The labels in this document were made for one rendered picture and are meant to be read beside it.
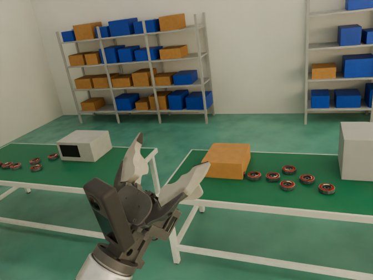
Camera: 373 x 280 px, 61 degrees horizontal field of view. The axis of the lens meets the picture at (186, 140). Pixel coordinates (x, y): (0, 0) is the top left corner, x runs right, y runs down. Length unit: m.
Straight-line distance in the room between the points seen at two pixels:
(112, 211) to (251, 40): 5.87
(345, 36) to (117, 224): 5.31
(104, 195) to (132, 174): 0.10
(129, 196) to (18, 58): 7.47
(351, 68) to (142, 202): 5.34
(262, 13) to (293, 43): 0.76
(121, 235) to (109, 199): 0.07
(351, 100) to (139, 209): 5.47
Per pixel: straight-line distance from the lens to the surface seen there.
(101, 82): 7.01
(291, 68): 6.22
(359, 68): 5.71
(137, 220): 0.48
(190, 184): 0.45
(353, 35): 5.61
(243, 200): 2.46
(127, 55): 6.50
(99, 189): 0.43
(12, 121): 7.67
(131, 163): 0.52
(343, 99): 5.81
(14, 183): 3.61
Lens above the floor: 2.13
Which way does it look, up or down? 23 degrees down
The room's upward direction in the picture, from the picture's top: 8 degrees counter-clockwise
